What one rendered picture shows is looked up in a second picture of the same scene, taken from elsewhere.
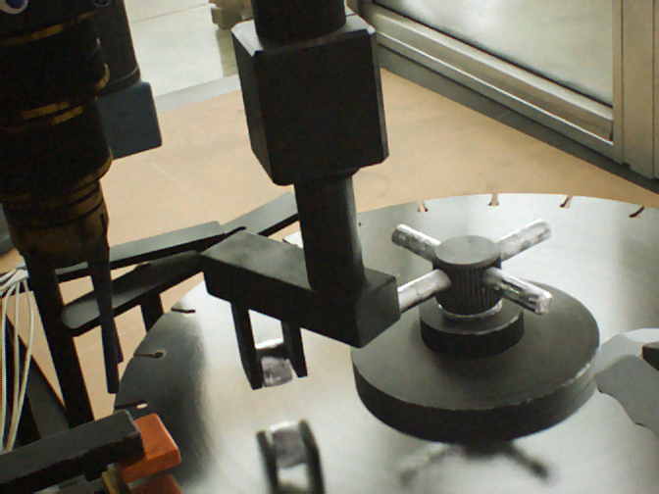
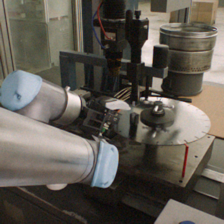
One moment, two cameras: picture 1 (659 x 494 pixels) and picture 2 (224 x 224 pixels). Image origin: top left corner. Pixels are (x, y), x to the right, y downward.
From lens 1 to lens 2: 0.66 m
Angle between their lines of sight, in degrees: 48
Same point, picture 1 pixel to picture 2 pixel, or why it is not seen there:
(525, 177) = not seen: outside the picture
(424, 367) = (147, 113)
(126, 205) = (209, 100)
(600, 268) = (187, 121)
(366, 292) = (133, 95)
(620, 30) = not seen: outside the picture
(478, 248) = (159, 102)
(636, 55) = not seen: outside the picture
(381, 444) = (133, 116)
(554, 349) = (159, 120)
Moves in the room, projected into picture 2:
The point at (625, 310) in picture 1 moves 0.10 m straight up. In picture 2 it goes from (178, 124) to (182, 94)
